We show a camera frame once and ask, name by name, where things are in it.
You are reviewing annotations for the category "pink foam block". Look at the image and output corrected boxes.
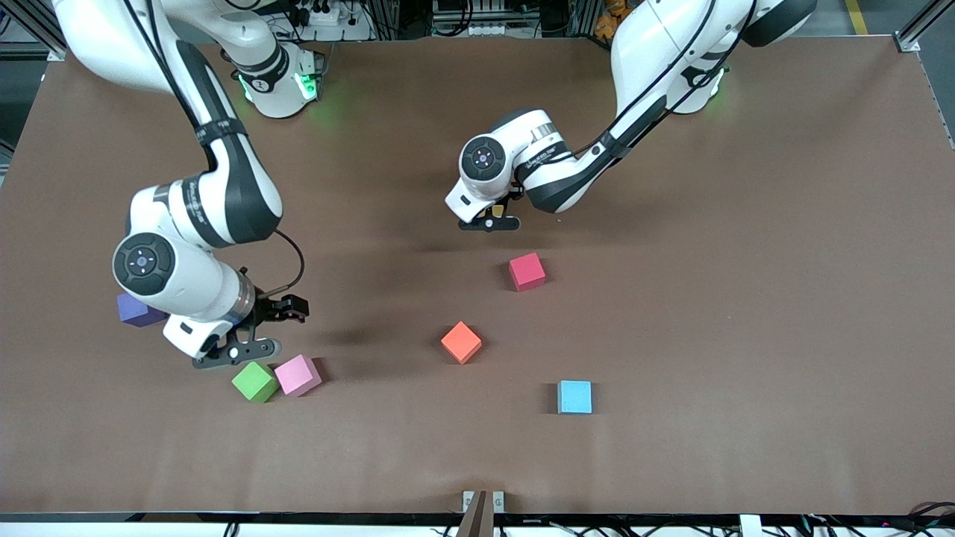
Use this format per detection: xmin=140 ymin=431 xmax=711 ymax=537
xmin=274 ymin=354 xmax=323 ymax=398

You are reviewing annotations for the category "green foam block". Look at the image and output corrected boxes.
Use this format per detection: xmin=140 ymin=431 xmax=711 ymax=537
xmin=231 ymin=360 xmax=281 ymax=404

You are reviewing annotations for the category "red foam block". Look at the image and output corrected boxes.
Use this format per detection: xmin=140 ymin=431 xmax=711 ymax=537
xmin=509 ymin=252 xmax=547 ymax=292

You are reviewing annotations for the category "purple foam block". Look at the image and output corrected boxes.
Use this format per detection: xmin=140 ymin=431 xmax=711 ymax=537
xmin=117 ymin=292 xmax=169 ymax=328

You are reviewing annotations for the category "orange foam block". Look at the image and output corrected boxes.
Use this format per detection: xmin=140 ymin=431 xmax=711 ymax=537
xmin=440 ymin=321 xmax=483 ymax=365

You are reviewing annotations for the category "grey metal equipment rack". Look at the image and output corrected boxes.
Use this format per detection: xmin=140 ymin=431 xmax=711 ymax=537
xmin=431 ymin=0 xmax=527 ymax=40

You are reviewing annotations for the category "bag of orange items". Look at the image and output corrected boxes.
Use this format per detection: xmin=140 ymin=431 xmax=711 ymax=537
xmin=595 ymin=0 xmax=629 ymax=42

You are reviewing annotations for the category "light blue foam block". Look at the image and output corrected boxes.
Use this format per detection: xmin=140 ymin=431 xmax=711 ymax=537
xmin=557 ymin=380 xmax=593 ymax=415

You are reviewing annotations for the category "white power strip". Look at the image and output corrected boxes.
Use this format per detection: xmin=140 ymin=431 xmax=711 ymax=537
xmin=287 ymin=0 xmax=350 ymax=28

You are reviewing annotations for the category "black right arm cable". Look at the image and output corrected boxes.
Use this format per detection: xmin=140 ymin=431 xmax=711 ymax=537
xmin=123 ymin=0 xmax=307 ymax=296

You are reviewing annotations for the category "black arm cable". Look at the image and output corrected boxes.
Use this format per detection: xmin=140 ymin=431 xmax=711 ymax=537
xmin=593 ymin=0 xmax=756 ymax=154
xmin=123 ymin=0 xmax=307 ymax=296

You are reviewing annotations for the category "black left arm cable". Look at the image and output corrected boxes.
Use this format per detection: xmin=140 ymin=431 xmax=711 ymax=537
xmin=593 ymin=0 xmax=756 ymax=154

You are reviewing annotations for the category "aluminium frame post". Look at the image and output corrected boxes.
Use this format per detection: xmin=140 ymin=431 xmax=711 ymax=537
xmin=894 ymin=0 xmax=955 ymax=54
xmin=0 ymin=0 xmax=68 ymax=62

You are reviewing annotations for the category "black floor cable bundle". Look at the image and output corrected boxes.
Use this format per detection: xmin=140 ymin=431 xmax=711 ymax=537
xmin=802 ymin=501 xmax=955 ymax=536

